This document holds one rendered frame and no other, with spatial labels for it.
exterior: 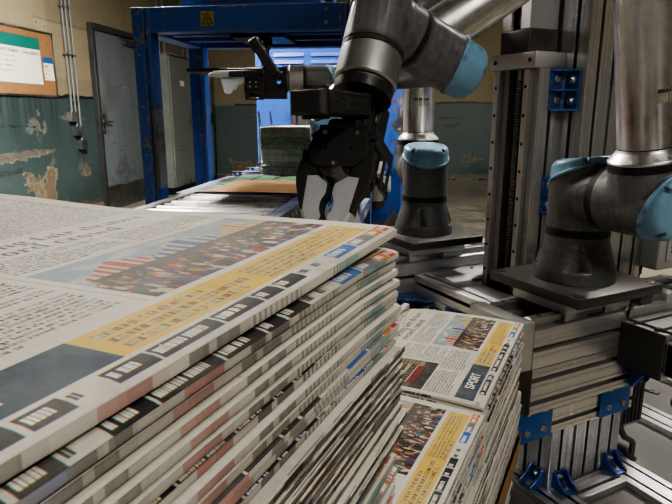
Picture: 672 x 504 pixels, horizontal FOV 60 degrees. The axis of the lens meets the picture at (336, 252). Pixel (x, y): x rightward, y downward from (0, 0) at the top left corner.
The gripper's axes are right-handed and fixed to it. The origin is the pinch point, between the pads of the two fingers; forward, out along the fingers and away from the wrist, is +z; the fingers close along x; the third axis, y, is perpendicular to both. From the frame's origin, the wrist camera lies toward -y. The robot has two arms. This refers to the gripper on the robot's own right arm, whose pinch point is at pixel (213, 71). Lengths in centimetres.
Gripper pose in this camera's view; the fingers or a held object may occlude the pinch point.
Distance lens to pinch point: 168.0
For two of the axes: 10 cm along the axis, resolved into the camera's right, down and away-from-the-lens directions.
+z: -10.0, 0.1, -0.2
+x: -0.2, -3.6, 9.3
